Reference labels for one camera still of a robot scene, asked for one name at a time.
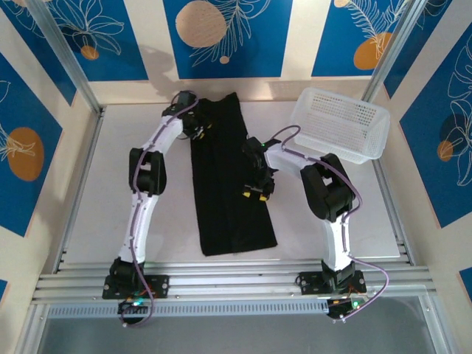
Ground black t-shirt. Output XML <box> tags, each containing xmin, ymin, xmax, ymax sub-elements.
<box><xmin>187</xmin><ymin>92</ymin><xmax>278</xmax><ymax>256</ymax></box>

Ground white plastic basket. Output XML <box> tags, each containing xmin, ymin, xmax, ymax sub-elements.
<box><xmin>290</xmin><ymin>87</ymin><xmax>391</xmax><ymax>166</ymax></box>

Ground aluminium mounting rails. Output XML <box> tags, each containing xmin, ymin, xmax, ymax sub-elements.
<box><xmin>31</xmin><ymin>260</ymin><xmax>432</xmax><ymax>303</ymax></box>

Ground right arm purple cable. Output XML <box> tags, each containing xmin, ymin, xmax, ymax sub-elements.
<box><xmin>270</xmin><ymin>125</ymin><xmax>391</xmax><ymax>325</ymax></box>

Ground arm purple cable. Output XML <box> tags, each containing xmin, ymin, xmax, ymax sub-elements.
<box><xmin>119</xmin><ymin>96</ymin><xmax>200</xmax><ymax>328</ymax></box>
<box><xmin>270</xmin><ymin>125</ymin><xmax>391</xmax><ymax>325</ymax></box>

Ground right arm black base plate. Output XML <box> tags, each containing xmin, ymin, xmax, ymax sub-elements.
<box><xmin>296</xmin><ymin>271</ymin><xmax>368</xmax><ymax>296</ymax></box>

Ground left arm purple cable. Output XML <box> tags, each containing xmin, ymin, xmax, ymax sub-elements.
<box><xmin>119</xmin><ymin>96</ymin><xmax>200</xmax><ymax>328</ymax></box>

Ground aluminium table side rail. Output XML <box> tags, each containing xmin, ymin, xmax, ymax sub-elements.
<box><xmin>53</xmin><ymin>105</ymin><xmax>107</xmax><ymax>274</ymax></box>
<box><xmin>372</xmin><ymin>160</ymin><xmax>416</xmax><ymax>266</ymax></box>

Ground grey slotted cable duct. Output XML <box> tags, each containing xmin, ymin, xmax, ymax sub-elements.
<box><xmin>47</xmin><ymin>300</ymin><xmax>329</xmax><ymax>319</ymax></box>

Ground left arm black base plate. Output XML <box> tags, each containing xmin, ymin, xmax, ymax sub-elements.
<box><xmin>102</xmin><ymin>274</ymin><xmax>170</xmax><ymax>299</ymax></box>

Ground aluminium frame post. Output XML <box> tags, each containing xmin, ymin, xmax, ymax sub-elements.
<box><xmin>27</xmin><ymin>0</ymin><xmax>106</xmax><ymax>115</ymax></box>
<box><xmin>359</xmin><ymin>0</ymin><xmax>428</xmax><ymax>104</ymax></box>

